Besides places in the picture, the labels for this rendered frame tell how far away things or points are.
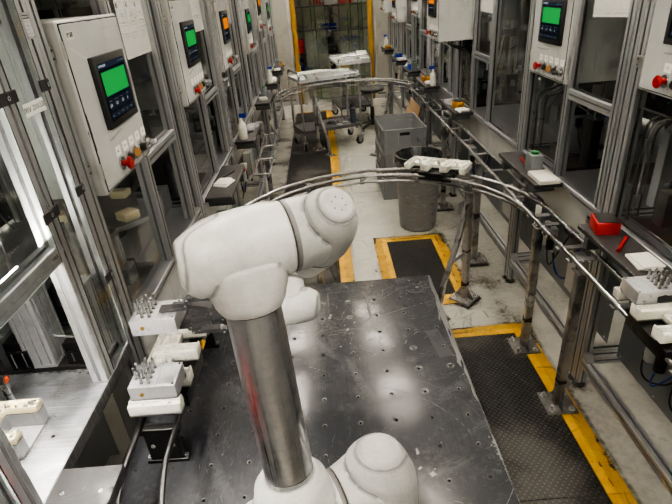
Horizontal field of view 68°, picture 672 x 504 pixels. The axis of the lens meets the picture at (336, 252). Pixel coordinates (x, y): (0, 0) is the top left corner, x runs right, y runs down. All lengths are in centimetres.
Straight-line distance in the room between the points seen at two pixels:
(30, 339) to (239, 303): 91
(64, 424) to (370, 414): 83
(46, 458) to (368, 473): 75
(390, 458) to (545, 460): 137
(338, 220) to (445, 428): 89
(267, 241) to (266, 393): 29
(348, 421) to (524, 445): 108
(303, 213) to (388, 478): 58
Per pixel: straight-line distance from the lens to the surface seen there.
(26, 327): 162
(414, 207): 404
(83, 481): 133
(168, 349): 164
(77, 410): 151
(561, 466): 242
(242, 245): 80
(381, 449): 115
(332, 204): 82
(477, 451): 152
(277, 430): 98
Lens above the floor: 183
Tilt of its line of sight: 28 degrees down
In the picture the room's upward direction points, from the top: 5 degrees counter-clockwise
